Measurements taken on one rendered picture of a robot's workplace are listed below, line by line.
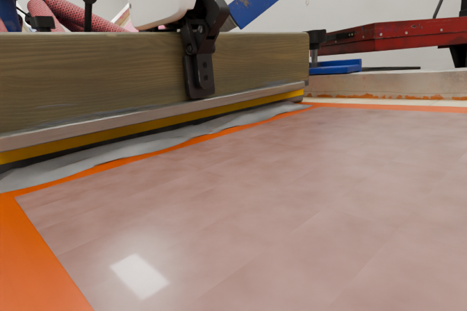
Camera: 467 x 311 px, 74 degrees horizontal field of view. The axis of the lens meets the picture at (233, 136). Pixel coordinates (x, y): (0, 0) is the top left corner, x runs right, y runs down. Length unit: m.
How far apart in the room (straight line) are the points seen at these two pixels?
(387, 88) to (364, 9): 1.95
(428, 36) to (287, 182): 1.13
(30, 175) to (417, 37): 1.16
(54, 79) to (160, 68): 0.09
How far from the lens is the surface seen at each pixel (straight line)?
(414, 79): 0.46
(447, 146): 0.25
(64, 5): 1.08
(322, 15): 2.56
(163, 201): 0.17
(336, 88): 0.51
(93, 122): 0.26
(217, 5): 0.28
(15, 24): 1.18
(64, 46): 0.27
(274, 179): 0.18
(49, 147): 0.28
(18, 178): 0.25
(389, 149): 0.23
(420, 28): 1.24
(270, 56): 0.40
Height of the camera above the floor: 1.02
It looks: 13 degrees down
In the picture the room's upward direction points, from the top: 5 degrees counter-clockwise
